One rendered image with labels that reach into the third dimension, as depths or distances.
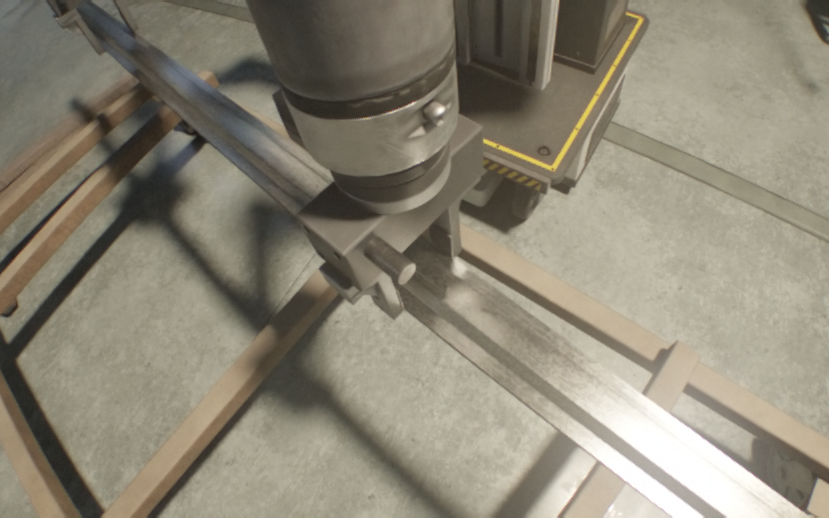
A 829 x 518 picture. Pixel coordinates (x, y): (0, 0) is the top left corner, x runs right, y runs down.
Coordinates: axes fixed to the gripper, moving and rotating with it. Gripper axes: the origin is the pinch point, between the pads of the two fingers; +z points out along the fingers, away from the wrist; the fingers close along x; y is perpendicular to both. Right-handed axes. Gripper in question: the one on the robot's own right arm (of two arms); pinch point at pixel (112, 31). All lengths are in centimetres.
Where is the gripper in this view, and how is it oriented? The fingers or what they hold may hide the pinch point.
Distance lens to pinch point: 103.3
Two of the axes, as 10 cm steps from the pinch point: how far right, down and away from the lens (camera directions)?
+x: 6.7, -6.7, 3.1
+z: 1.1, 5.0, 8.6
